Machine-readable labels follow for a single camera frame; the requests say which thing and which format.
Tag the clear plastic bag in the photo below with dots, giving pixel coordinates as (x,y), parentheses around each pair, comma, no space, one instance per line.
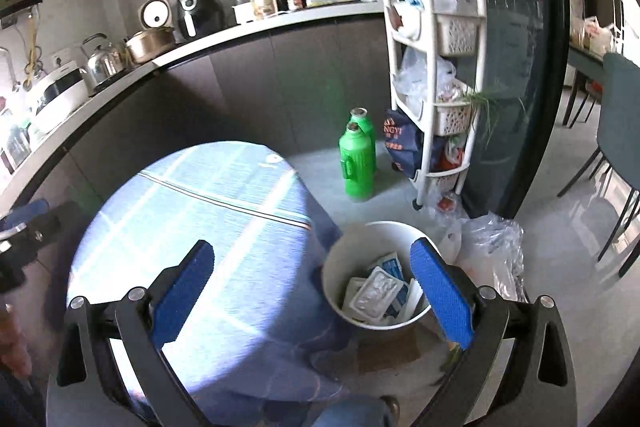
(490,242)

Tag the person's brown shoe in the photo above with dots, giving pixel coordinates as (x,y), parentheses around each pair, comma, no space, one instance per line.
(390,404)

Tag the black framed glass door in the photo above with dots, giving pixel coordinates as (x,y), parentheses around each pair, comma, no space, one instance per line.
(505,32)

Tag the pile of white packets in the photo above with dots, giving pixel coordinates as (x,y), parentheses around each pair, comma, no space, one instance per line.
(377,292)

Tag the person's jeans leg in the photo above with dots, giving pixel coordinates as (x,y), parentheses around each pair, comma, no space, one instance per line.
(350,412)

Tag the dark kitchen counter cabinet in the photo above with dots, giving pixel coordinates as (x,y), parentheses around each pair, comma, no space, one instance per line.
(200,77)

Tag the person's left hand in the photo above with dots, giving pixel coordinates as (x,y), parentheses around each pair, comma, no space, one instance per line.
(12,342)

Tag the round table blue tablecloth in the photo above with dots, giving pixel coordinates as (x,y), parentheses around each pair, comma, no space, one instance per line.
(225,227)

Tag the large green thermos bottle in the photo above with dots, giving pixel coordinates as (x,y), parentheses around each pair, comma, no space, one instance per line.
(357,162)

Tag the bags on dining table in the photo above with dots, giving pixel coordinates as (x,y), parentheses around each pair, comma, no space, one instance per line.
(595,34)

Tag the dark grey chair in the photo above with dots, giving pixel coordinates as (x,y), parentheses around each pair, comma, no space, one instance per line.
(620,122)

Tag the dark dining table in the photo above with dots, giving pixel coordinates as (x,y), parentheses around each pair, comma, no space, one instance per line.
(595,59)

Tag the green onions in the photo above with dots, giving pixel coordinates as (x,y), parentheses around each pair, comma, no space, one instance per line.
(482,99)

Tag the black air fryer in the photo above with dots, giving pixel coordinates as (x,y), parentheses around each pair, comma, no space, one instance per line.
(197,12)

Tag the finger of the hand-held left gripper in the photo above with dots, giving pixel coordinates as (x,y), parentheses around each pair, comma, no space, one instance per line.
(27,212)

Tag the gold cooking pot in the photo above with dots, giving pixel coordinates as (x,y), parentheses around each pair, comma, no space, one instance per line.
(147,44)

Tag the red white bag in cart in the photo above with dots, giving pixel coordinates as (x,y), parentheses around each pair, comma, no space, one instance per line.
(452,152)

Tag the blue bag orange print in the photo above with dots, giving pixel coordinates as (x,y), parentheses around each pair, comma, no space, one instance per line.
(400,142)

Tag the white tiered storage cart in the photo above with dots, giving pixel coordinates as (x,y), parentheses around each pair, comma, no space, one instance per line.
(427,157)

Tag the small red white plastic bag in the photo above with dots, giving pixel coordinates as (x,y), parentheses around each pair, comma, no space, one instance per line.
(445,202)

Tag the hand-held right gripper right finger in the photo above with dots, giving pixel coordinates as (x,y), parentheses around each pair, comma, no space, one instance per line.
(442,292)

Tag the white round trash bin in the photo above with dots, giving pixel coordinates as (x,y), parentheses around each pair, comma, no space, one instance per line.
(350,247)

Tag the clear bags in cart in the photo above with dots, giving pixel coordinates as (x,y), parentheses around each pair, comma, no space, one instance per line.
(420,72)

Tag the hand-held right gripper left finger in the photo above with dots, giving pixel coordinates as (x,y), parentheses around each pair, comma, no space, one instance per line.
(182,292)

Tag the small white container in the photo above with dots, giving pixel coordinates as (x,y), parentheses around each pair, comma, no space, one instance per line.
(242,12)

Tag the steel kettle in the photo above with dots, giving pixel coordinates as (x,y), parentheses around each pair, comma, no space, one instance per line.
(102,59)

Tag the white black kitchen appliance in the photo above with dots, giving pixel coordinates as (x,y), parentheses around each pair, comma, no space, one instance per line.
(52,94)

